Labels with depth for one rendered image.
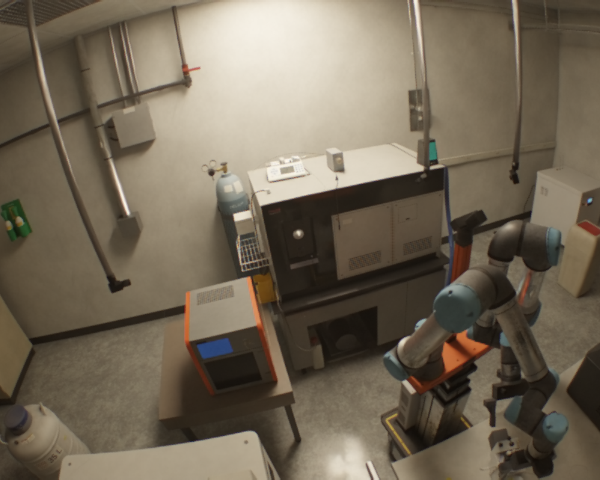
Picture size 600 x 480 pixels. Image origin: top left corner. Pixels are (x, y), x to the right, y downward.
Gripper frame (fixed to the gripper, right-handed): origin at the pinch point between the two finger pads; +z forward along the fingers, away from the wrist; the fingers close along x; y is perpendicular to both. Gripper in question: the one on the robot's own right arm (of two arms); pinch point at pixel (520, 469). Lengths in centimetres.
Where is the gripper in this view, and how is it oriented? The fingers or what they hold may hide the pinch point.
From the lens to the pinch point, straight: 129.7
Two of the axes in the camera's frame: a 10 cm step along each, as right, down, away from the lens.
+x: -9.9, 0.7, 1.5
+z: 1.4, 8.6, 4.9
